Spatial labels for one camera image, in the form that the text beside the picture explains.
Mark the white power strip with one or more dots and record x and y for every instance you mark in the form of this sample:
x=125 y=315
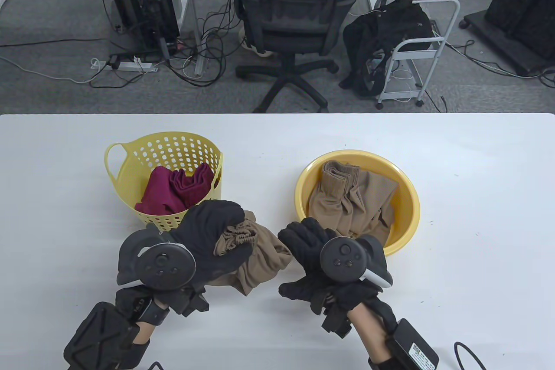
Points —
x=130 y=66

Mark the maroon shorts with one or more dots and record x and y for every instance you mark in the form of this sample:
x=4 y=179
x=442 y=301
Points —
x=173 y=190

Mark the black office chair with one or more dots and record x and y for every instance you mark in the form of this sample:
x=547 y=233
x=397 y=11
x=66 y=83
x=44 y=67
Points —
x=286 y=10

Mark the person's left forearm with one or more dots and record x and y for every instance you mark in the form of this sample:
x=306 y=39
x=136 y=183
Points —
x=143 y=333

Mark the metal desk leg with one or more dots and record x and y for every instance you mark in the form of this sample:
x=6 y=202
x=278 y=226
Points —
x=199 y=66

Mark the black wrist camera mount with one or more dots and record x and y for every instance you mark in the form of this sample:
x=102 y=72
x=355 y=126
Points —
x=336 y=322
x=195 y=302

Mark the yellow plastic basin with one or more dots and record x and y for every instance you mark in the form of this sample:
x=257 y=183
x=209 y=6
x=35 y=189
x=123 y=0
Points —
x=409 y=196

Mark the yellow perforated plastic basket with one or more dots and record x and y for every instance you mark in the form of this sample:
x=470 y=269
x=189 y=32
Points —
x=130 y=162

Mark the tan shorts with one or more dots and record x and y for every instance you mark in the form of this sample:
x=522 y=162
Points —
x=264 y=261
x=347 y=205

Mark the black backpack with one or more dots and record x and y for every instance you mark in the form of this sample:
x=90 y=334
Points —
x=381 y=31

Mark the black cabinet on casters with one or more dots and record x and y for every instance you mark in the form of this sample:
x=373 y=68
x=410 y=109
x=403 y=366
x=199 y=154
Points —
x=520 y=5

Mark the black power adapter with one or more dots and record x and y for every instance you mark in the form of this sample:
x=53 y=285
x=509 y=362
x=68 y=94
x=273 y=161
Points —
x=114 y=62

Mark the black computer tower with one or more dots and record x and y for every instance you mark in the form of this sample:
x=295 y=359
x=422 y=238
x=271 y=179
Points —
x=143 y=1

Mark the person's right hand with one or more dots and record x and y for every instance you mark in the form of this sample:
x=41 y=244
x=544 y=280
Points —
x=303 y=244

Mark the black ribbed forearm pack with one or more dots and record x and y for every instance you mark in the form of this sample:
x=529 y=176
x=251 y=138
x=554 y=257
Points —
x=99 y=339

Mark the person's left hand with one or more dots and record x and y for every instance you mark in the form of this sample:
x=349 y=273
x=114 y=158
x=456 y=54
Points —
x=204 y=231

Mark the black forearm battery box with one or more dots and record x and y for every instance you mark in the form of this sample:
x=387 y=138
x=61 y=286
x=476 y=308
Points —
x=414 y=348

